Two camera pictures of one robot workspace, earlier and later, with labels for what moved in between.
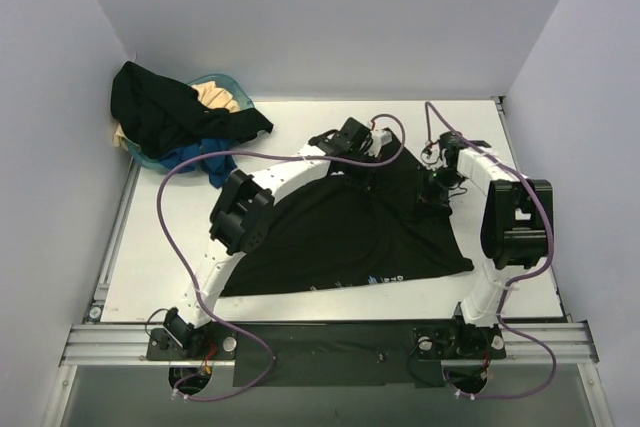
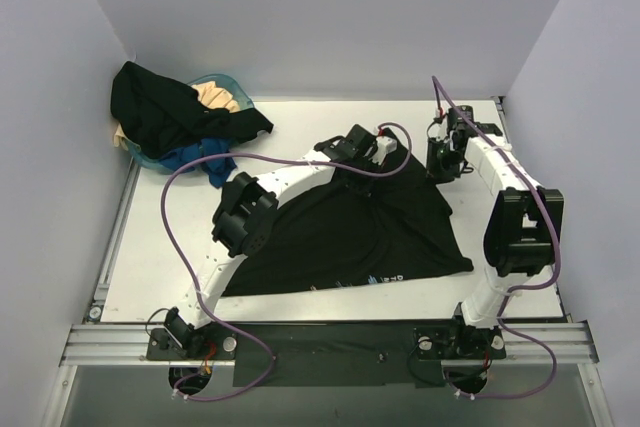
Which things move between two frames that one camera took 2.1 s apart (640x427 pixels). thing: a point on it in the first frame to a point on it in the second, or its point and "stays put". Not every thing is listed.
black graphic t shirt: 380,225 stays put
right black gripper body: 432,195 to 442,162
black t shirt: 153,113 stays put
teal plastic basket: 240,93 stays put
